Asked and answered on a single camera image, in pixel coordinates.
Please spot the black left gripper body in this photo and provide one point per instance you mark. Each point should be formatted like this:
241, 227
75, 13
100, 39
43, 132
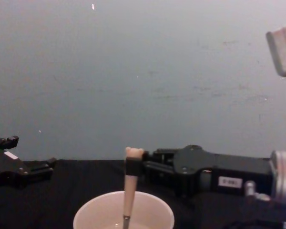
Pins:
4, 167

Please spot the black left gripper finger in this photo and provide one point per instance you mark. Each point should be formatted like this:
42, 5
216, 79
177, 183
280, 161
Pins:
7, 141
41, 169

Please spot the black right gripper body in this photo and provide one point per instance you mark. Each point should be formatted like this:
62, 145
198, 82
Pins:
228, 169

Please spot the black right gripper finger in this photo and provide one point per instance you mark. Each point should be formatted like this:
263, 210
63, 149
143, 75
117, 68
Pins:
160, 154
157, 175

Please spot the black table cloth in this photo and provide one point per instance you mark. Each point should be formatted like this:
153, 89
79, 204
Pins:
62, 190

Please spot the white round cup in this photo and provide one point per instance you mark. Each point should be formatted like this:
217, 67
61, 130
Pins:
95, 210

